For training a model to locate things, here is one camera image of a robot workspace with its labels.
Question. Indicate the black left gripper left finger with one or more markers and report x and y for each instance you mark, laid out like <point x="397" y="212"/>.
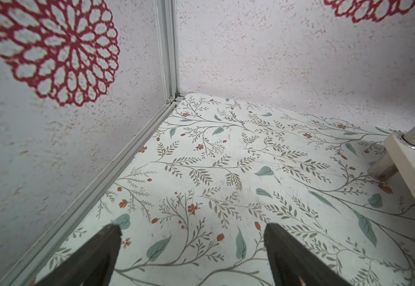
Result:
<point x="92" y="264"/>

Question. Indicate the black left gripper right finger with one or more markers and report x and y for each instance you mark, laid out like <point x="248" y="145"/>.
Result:
<point x="292" y="264"/>

